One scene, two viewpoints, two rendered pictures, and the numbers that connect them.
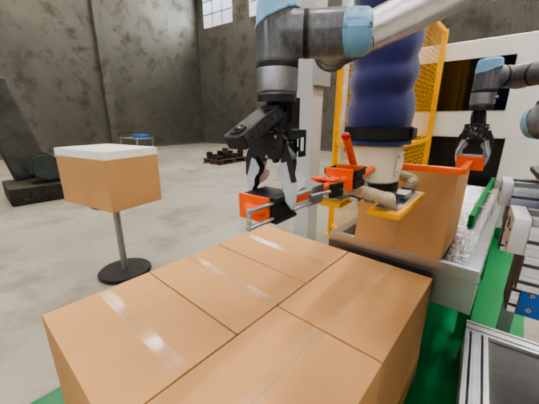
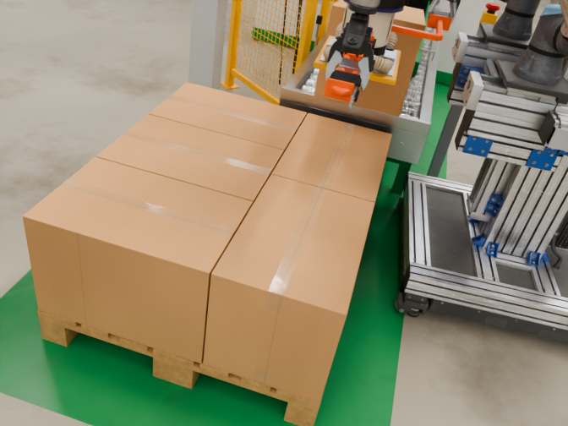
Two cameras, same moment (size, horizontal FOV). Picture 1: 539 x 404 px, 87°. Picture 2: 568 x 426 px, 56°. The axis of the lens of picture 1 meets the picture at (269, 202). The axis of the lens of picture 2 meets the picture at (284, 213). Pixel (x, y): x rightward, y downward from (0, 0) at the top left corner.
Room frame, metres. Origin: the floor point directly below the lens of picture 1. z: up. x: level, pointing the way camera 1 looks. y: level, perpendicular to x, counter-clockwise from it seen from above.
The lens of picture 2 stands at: (-0.58, 0.80, 1.58)
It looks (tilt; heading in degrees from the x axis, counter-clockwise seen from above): 35 degrees down; 328
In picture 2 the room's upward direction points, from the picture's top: 10 degrees clockwise
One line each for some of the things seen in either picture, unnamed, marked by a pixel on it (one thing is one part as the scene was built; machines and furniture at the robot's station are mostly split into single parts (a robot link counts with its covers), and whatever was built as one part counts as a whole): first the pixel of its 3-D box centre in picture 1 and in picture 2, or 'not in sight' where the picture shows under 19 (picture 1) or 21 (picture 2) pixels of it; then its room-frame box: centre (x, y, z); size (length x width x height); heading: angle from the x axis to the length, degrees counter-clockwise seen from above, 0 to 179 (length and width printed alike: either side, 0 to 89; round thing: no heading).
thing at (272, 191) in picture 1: (266, 203); (341, 84); (0.55, 0.01, 1.06); 0.08 x 0.07 x 0.05; 141
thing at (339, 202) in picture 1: (347, 190); (335, 49); (1.07, -0.30, 0.95); 0.34 x 0.10 x 0.05; 141
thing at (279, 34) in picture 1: (279, 34); not in sight; (0.55, -0.02, 1.36); 0.09 x 0.08 x 0.11; 81
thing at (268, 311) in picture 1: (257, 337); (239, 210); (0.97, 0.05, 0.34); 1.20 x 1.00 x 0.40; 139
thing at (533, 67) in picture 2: not in sight; (541, 62); (0.57, -0.78, 1.09); 0.15 x 0.15 x 0.10
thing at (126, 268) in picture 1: (119, 237); not in sight; (2.09, 1.19, 0.31); 0.40 x 0.40 x 0.62
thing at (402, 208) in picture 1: (399, 198); (385, 60); (0.95, -0.45, 0.95); 0.34 x 0.10 x 0.05; 141
